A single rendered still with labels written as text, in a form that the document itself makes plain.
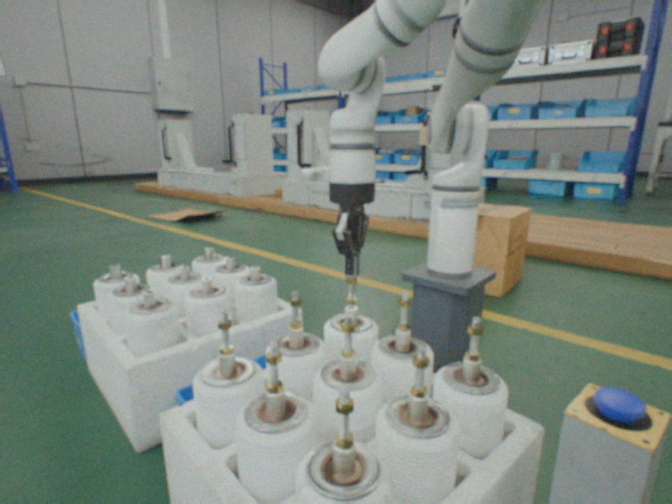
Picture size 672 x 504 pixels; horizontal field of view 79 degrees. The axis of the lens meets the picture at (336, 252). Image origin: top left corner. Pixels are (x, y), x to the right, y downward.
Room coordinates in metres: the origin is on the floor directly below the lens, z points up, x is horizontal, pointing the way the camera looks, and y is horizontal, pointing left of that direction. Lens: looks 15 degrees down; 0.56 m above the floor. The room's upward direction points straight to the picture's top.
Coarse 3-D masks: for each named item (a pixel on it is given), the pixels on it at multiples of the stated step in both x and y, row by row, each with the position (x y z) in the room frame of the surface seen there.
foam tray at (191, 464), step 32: (160, 416) 0.51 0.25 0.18; (192, 416) 0.52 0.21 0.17; (512, 416) 0.50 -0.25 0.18; (192, 448) 0.44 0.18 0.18; (224, 448) 0.44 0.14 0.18; (512, 448) 0.44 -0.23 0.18; (192, 480) 0.43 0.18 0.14; (224, 480) 0.39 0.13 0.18; (480, 480) 0.39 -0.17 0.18; (512, 480) 0.42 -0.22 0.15
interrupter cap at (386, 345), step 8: (392, 336) 0.61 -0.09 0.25; (384, 344) 0.58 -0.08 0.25; (392, 344) 0.59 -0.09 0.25; (416, 344) 0.58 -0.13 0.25; (424, 344) 0.58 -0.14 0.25; (384, 352) 0.56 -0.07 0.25; (392, 352) 0.56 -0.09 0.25; (400, 352) 0.56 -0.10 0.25; (408, 352) 0.56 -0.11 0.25; (416, 352) 0.56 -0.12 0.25
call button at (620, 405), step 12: (600, 396) 0.34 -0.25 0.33; (612, 396) 0.33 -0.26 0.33; (624, 396) 0.34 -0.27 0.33; (636, 396) 0.34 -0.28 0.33; (600, 408) 0.33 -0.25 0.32; (612, 408) 0.32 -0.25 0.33; (624, 408) 0.32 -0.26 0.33; (636, 408) 0.32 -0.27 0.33; (624, 420) 0.32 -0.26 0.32; (636, 420) 0.32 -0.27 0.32
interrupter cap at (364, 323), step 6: (336, 318) 0.68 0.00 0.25; (342, 318) 0.68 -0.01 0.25; (360, 318) 0.68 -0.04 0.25; (366, 318) 0.68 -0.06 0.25; (330, 324) 0.65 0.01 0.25; (336, 324) 0.65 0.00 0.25; (360, 324) 0.66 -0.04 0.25; (366, 324) 0.65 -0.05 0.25; (372, 324) 0.66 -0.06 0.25; (360, 330) 0.63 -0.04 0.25; (366, 330) 0.64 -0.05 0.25
